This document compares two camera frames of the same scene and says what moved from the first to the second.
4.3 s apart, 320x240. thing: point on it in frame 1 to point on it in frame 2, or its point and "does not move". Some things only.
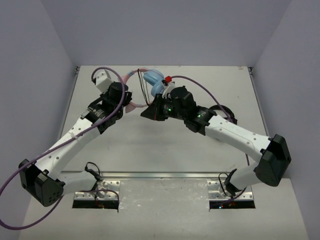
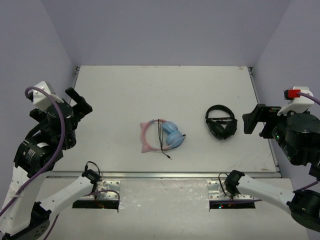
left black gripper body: x=126 y=96 to x=81 y=105
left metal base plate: x=106 y=189 does not move
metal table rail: x=157 y=174 does not move
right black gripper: x=154 y=112 to x=267 y=114
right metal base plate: x=215 y=193 does not move
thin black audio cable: x=144 y=85 to x=160 y=131
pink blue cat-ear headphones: x=153 y=77 to x=174 y=137
